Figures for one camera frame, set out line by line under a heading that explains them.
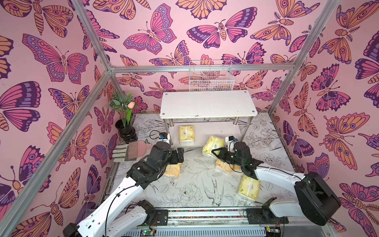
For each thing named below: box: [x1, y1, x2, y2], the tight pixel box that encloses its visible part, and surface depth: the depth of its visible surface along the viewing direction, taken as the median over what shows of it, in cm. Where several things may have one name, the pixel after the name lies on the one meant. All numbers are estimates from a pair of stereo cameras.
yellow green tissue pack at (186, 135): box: [179, 125, 195, 145], surface depth 97 cm
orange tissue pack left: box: [162, 162, 183, 179], surface depth 87 cm
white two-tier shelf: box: [159, 89, 258, 147], surface depth 84 cm
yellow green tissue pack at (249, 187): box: [237, 173, 262, 201], surface depth 80 cm
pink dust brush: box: [112, 140, 154, 163], surface depth 99 cm
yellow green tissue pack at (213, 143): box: [201, 135, 226, 158], surface depth 86 cm
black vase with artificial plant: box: [109, 90, 139, 144], surface depth 93 cm
